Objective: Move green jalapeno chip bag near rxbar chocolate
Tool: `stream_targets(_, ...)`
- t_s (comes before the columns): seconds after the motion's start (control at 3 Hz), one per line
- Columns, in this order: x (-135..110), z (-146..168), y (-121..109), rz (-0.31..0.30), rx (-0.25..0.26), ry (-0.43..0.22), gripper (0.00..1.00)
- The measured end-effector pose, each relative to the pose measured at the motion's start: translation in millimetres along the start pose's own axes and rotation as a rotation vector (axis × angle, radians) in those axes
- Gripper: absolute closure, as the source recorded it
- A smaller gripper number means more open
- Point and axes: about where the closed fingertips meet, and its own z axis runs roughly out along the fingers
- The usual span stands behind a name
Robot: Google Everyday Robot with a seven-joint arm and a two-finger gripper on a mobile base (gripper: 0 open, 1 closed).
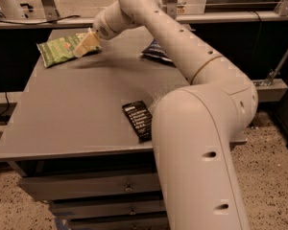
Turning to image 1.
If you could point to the metal bracket post centre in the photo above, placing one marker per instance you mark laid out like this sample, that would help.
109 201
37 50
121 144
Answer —
171 0

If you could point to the blue salt vinegar chip bag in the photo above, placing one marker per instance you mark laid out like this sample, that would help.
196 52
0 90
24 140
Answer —
155 51

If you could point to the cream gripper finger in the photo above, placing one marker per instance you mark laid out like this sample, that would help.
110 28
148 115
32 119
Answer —
89 42

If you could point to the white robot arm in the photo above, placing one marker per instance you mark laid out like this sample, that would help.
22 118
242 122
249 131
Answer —
192 126

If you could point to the green jalapeno chip bag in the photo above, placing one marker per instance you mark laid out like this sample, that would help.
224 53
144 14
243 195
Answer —
60 50

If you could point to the grey drawer cabinet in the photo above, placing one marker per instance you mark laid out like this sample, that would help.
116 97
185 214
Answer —
73 146

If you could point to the metal bracket post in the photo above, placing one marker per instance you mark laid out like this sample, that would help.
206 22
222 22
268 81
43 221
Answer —
50 10
171 0

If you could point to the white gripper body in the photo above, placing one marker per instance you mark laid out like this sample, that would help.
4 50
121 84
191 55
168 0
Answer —
101 27

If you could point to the black rxbar chocolate bar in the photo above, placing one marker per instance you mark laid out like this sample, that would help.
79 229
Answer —
140 119

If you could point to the grey metal rail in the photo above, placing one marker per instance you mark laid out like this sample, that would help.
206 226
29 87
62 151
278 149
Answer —
84 22

